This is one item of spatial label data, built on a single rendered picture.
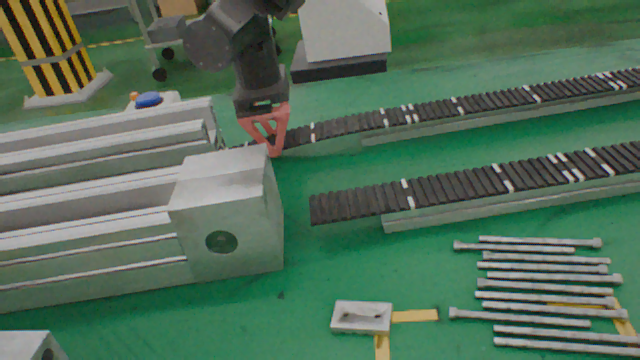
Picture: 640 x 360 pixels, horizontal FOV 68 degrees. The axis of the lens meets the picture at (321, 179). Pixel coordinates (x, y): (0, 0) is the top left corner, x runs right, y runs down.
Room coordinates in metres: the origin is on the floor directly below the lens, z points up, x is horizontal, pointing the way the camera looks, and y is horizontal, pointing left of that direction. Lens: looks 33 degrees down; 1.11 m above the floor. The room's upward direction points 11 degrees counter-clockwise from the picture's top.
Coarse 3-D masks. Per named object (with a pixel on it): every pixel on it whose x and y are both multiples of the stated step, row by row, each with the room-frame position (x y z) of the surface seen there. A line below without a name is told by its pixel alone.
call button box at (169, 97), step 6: (162, 96) 0.76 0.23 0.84; (168, 96) 0.76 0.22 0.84; (174, 96) 0.75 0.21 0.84; (132, 102) 0.76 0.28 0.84; (162, 102) 0.74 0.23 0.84; (168, 102) 0.73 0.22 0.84; (174, 102) 0.74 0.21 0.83; (180, 102) 0.77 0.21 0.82; (132, 108) 0.73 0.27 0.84; (138, 108) 0.72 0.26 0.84; (144, 108) 0.72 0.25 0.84
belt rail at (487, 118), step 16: (592, 96) 0.57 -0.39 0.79; (608, 96) 0.57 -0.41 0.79; (624, 96) 0.56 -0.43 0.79; (480, 112) 0.57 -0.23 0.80; (496, 112) 0.57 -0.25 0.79; (512, 112) 0.57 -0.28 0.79; (528, 112) 0.57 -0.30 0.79; (544, 112) 0.57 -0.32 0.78; (560, 112) 0.57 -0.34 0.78; (384, 128) 0.58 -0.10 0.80; (400, 128) 0.58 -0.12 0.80; (416, 128) 0.58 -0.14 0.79; (432, 128) 0.57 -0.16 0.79; (448, 128) 0.57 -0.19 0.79; (464, 128) 0.57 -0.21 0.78; (368, 144) 0.58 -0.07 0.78
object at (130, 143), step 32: (64, 128) 0.64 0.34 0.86; (96, 128) 0.64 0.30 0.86; (128, 128) 0.63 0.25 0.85; (160, 128) 0.58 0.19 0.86; (192, 128) 0.56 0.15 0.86; (0, 160) 0.57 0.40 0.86; (32, 160) 0.57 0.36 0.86; (64, 160) 0.56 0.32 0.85; (96, 160) 0.57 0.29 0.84; (128, 160) 0.56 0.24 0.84; (160, 160) 0.56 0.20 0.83; (0, 192) 0.57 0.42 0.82
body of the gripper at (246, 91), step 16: (272, 48) 0.59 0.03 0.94; (240, 64) 0.57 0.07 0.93; (256, 64) 0.57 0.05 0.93; (272, 64) 0.58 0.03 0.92; (240, 80) 0.58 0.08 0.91; (256, 80) 0.57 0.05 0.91; (272, 80) 0.58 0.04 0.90; (240, 96) 0.56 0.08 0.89; (256, 96) 0.55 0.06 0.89; (272, 96) 0.55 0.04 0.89
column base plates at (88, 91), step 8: (104, 72) 3.73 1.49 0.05; (96, 80) 3.59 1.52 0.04; (104, 80) 3.63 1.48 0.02; (88, 88) 3.44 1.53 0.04; (96, 88) 3.48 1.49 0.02; (56, 96) 3.40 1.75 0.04; (64, 96) 3.36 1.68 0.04; (72, 96) 3.33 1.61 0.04; (80, 96) 3.31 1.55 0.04; (88, 96) 3.34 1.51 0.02; (24, 104) 3.38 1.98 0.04; (32, 104) 3.37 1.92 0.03; (40, 104) 3.36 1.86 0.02; (48, 104) 3.34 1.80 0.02; (56, 104) 3.33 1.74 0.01; (64, 104) 3.32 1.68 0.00
